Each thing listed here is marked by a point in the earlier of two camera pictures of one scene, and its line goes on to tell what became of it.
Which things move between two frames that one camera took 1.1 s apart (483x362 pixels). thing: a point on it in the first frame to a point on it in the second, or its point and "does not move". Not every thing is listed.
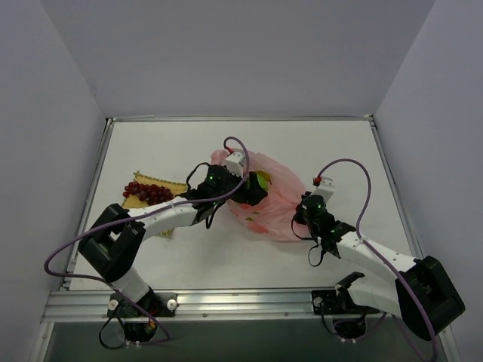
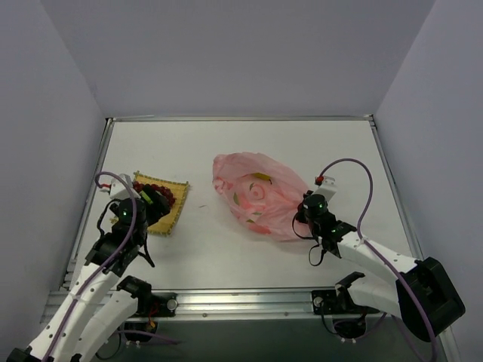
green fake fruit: (263, 179) to (146, 197)
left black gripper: (246, 187) to (157, 200)
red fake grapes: (152, 194) does not move
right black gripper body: (302, 213) does not move
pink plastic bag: (273, 217) does not move
